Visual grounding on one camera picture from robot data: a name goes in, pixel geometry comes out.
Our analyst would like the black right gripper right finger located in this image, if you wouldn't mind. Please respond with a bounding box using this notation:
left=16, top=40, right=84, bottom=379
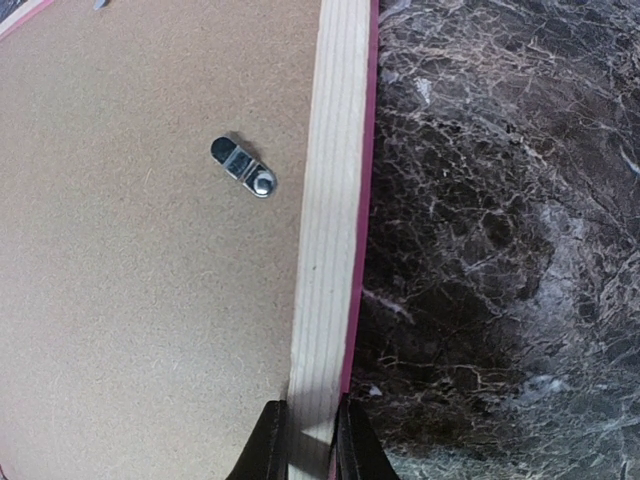
left=333, top=394, right=399, bottom=480

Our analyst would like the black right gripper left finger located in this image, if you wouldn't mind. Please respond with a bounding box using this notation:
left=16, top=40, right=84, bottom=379
left=226, top=400, right=288, bottom=480

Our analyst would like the brown fibreboard backing board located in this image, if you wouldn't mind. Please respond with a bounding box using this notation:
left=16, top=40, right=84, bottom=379
left=0, top=0, right=321, bottom=480

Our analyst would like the wooden pink picture frame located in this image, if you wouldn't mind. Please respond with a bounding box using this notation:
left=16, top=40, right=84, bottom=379
left=0, top=0, right=380, bottom=480

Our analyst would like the metal turn clip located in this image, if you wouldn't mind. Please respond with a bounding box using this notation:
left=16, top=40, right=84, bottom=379
left=210, top=132, right=278, bottom=199

